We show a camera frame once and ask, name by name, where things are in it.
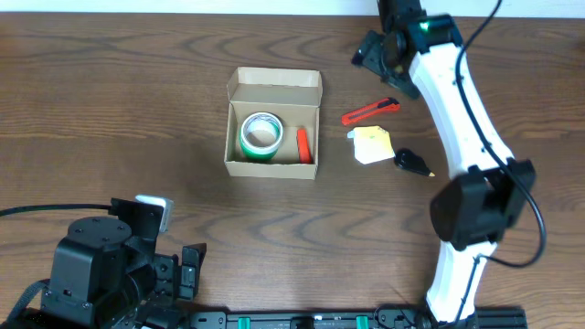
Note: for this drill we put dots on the brown cardboard box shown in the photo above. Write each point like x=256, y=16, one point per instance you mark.
x=294, y=96

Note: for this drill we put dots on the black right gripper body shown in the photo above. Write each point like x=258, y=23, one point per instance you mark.
x=374, y=56

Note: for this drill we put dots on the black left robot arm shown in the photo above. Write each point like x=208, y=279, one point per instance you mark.
x=107, y=274

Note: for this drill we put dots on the red box cutter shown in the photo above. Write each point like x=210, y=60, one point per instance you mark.
x=385, y=105

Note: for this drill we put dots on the yellow white sticky note pad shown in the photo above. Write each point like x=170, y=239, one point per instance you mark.
x=371, y=144

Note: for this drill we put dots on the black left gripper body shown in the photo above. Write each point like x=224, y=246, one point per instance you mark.
x=186, y=275

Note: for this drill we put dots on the green tape roll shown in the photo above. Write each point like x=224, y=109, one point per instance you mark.
x=260, y=146

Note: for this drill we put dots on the white tape roll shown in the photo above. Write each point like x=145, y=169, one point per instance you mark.
x=262, y=122

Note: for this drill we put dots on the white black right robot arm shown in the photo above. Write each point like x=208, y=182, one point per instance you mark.
x=425, y=57

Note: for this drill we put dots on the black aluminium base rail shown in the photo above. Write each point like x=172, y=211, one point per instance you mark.
x=320, y=318

